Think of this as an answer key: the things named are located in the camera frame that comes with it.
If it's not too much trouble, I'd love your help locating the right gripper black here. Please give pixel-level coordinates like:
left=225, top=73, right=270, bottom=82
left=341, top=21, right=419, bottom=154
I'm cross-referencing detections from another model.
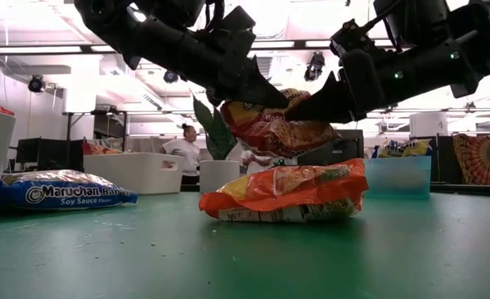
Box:
left=285, top=48, right=390, bottom=124

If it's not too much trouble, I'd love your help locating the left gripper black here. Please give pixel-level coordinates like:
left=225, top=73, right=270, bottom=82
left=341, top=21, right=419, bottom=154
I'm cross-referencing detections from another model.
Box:
left=205, top=28, right=292, bottom=110

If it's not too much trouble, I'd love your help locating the large black monitor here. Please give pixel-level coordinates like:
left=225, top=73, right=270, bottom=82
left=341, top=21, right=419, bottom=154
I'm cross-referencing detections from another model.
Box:
left=336, top=129, right=365, bottom=165

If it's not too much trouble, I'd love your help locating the snake plant in white pot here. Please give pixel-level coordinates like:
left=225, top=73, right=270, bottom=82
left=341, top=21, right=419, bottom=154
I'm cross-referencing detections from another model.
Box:
left=192, top=91, right=242, bottom=194

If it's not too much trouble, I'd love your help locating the translucent blue plastic bin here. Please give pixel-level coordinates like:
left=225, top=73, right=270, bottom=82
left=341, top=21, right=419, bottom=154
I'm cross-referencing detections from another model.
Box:
left=363, top=154, right=433, bottom=200

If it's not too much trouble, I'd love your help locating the white cylinder tank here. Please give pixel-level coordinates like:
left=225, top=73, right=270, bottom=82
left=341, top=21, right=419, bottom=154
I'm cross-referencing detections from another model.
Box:
left=409, top=111, right=449, bottom=138

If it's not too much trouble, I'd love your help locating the white plastic bin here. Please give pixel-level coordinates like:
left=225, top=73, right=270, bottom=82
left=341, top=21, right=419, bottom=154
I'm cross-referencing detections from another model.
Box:
left=82, top=151, right=187, bottom=196

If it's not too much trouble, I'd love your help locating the orange patterned tapestry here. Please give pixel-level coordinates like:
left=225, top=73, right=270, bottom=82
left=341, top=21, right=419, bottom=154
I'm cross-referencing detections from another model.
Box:
left=452, top=133, right=490, bottom=186

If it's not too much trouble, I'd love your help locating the green table mat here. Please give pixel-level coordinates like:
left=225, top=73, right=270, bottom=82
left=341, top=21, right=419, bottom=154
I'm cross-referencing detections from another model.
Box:
left=0, top=190, right=490, bottom=299

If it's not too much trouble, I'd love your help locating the row of black monitors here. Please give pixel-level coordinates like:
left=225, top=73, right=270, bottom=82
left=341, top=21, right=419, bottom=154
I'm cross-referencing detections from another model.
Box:
left=15, top=137, right=85, bottom=171

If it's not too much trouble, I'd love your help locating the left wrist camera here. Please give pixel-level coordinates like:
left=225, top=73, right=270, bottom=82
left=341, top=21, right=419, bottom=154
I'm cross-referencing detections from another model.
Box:
left=219, top=6, right=257, bottom=42

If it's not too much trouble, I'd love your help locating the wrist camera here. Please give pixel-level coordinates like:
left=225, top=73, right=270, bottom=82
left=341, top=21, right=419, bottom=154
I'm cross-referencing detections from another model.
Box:
left=219, top=6, right=257, bottom=42
left=330, top=18, right=381, bottom=54

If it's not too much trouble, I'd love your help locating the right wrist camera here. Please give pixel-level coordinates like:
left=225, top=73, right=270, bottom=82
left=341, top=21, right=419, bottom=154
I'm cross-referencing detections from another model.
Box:
left=330, top=18, right=381, bottom=54

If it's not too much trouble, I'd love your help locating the black metal frame table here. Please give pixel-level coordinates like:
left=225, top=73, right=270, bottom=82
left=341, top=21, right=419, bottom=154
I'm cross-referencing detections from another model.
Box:
left=61, top=110, right=129, bottom=157

